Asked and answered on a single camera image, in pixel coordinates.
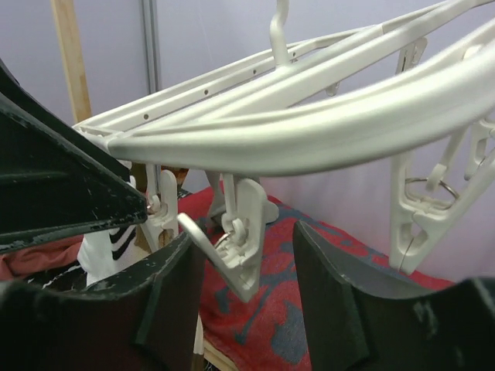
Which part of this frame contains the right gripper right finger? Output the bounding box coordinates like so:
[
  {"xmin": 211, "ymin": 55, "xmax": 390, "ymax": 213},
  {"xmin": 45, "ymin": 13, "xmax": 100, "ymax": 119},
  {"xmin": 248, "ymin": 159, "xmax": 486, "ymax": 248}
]
[{"xmin": 293, "ymin": 221, "xmax": 494, "ymax": 370}]

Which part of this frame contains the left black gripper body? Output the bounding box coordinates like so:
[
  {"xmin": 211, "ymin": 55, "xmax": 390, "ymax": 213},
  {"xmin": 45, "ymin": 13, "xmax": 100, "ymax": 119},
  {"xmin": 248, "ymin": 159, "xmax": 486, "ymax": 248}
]
[{"xmin": 1, "ymin": 64, "xmax": 148, "ymax": 254}]

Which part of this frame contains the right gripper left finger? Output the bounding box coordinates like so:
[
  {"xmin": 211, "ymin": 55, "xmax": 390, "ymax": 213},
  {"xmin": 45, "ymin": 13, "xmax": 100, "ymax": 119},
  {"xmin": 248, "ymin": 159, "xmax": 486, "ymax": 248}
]
[{"xmin": 1, "ymin": 234, "xmax": 204, "ymax": 370}]

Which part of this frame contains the white plastic clip hanger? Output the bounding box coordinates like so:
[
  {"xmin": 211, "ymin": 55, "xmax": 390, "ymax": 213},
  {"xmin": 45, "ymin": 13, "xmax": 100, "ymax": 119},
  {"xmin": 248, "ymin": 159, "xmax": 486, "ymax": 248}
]
[{"xmin": 76, "ymin": 1, "xmax": 494, "ymax": 177}]

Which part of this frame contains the red patterned pillow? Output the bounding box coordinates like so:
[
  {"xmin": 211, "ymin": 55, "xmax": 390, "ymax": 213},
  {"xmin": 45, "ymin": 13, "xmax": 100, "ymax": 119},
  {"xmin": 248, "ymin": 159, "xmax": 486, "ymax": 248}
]
[{"xmin": 0, "ymin": 187, "xmax": 456, "ymax": 371}]

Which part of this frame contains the wooden clothes rack frame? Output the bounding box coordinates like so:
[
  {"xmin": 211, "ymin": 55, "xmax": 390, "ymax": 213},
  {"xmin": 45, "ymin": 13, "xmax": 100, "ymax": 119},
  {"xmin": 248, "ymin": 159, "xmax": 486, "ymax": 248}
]
[{"xmin": 50, "ymin": 0, "xmax": 92, "ymax": 123}]

